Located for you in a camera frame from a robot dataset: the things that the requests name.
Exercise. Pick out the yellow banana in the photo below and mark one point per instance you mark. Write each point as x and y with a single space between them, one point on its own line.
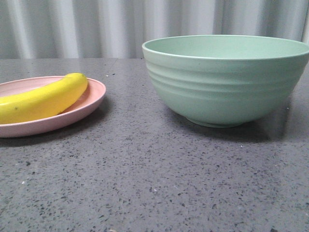
49 100

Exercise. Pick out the green ribbed bowl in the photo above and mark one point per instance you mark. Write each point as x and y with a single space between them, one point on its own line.
224 80

